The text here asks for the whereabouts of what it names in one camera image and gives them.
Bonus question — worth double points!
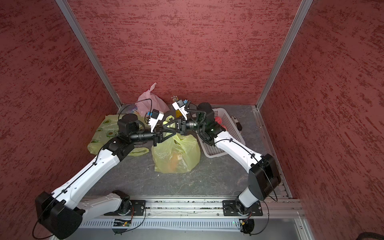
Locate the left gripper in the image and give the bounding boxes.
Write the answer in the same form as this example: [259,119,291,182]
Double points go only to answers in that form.
[129,124,176,147]

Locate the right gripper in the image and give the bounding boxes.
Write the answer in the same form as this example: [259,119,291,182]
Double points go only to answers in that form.
[164,115,207,135]

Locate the pink plastic bag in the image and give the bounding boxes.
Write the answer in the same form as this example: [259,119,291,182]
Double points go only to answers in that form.
[136,83,170,117]

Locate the green avocado print bag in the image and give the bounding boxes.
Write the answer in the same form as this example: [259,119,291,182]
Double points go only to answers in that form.
[87,113,150,157]

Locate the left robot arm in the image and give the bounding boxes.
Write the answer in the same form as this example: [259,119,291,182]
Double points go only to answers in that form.
[35,114,187,240]

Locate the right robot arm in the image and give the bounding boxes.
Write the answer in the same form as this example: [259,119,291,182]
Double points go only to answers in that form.
[171,100,282,216]

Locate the peach in basket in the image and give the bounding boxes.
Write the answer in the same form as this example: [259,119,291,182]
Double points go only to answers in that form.
[215,117,223,125]
[170,153,183,168]

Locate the yellow pencil cup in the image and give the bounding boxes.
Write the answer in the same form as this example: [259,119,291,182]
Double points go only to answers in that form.
[175,110,184,119]

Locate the pencils in cup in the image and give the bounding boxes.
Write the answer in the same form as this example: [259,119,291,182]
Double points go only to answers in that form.
[172,96,180,103]

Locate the white plastic basket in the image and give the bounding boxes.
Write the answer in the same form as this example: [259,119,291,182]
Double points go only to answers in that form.
[197,108,246,159]

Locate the small black object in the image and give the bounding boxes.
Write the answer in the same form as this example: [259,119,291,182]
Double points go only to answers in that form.
[231,116,243,133]

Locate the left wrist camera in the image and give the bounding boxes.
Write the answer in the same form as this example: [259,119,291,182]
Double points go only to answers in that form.
[148,109,164,132]

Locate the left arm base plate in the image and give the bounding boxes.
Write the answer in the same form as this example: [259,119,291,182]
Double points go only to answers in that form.
[104,200,146,217]

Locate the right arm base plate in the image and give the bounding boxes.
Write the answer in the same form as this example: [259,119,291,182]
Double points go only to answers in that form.
[222,200,263,217]

